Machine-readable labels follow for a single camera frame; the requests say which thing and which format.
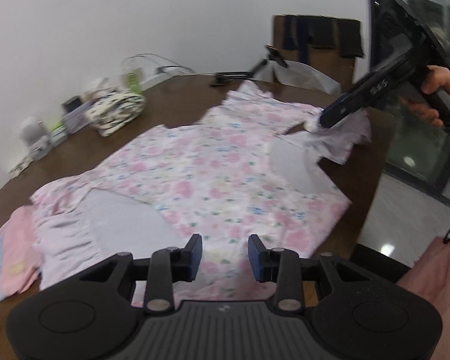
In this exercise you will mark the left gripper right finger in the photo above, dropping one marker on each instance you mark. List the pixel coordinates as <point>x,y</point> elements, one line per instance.
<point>279,266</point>

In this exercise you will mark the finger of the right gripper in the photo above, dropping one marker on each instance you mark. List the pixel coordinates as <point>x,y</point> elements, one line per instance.
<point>358,97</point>

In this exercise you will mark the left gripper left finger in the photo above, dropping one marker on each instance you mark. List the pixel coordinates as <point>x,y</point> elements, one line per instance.
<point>168,266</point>

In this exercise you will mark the pink floral dress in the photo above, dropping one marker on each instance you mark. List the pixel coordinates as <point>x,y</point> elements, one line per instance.
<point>248,166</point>

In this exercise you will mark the pink sleeve left forearm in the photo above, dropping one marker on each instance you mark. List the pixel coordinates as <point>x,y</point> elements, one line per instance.
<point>429,278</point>

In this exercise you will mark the right hand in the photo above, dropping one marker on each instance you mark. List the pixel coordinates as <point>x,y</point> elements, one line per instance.
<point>437,78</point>

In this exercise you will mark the wooden chair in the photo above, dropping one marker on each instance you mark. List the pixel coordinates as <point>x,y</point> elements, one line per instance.
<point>328,44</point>

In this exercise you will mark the white plastic bag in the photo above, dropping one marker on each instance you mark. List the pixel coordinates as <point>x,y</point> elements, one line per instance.
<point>299,75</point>

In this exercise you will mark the folded pink baby garment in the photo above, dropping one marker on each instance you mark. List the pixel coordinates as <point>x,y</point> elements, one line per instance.
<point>19,259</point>

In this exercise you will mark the folded cream floral garment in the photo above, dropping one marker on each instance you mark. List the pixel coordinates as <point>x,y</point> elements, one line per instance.
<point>113,111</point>

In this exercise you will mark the green card stack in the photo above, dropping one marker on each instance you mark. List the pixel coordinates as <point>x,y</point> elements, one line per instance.
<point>57,134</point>

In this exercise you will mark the grey printed tin box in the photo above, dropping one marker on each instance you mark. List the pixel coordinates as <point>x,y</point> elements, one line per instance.
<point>75,120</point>

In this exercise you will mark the black small box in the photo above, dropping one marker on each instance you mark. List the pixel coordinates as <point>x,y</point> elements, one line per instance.
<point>72,104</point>

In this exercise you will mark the white robot toy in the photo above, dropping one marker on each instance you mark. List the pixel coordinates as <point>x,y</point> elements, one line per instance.
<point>36,138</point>

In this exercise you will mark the white tissue bundle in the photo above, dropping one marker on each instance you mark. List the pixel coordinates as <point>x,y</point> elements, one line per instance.
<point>98,89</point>

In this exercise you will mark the green spray bottle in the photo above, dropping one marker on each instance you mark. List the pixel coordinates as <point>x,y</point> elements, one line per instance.
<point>132,79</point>

